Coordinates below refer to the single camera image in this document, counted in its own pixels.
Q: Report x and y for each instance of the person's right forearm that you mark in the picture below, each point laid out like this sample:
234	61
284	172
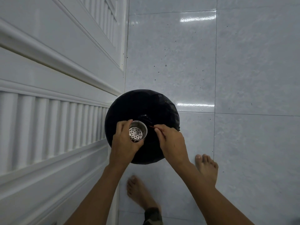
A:
206	196

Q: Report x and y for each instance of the person's left hand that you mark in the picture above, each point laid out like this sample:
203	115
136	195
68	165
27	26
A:
121	147

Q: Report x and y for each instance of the camouflage trouser leg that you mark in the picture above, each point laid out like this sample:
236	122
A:
153	217

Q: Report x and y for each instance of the person's foot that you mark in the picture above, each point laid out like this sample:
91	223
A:
207	168
140	194

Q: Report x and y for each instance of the person's left foot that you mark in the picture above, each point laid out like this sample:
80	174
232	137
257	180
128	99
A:
140	194

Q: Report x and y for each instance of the person's left thumb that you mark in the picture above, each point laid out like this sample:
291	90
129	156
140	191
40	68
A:
127	124

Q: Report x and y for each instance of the person's right hand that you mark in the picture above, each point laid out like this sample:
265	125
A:
173	145

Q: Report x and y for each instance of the white louvered door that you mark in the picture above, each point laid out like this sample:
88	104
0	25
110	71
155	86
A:
51	96

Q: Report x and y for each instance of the black bagged trash bin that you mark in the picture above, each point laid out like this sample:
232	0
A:
143	105

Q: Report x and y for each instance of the thin red stick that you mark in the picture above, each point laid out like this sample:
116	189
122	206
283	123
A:
153	127

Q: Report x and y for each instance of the person's right thumb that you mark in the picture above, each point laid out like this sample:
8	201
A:
161	135

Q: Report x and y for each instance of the person's right foot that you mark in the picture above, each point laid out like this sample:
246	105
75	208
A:
207	168

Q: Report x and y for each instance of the person's left forearm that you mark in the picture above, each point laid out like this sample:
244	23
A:
100	196

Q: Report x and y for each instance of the steel sink strainer basket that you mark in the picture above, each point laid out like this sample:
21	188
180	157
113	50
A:
137	131

